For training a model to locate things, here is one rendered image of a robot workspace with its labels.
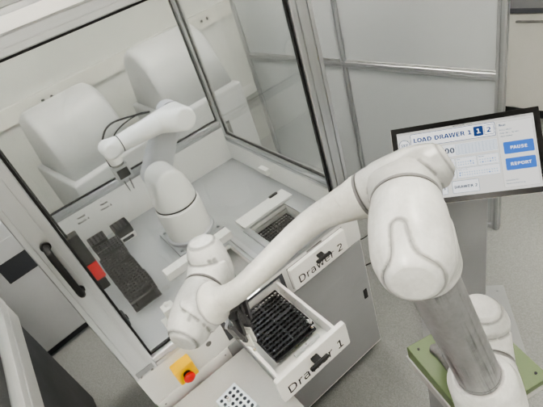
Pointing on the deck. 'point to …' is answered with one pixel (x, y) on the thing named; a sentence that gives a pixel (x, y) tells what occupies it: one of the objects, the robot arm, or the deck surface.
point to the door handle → (62, 270)
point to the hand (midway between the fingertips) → (248, 336)
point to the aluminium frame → (29, 221)
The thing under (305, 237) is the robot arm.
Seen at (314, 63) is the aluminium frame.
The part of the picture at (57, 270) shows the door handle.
